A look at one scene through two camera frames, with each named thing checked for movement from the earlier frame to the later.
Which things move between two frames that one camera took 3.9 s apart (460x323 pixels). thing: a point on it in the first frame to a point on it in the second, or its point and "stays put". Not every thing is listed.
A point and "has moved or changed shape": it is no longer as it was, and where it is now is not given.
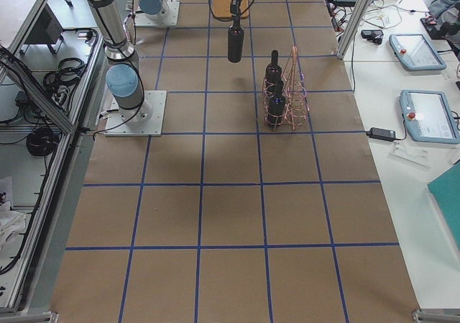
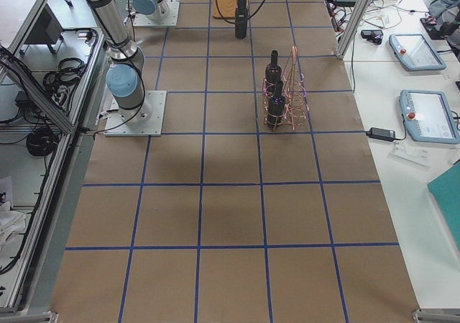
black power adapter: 382,134 stays put
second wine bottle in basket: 273,73 stays put
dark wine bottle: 235,44 has moved or changed shape
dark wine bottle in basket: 276,112 stays put
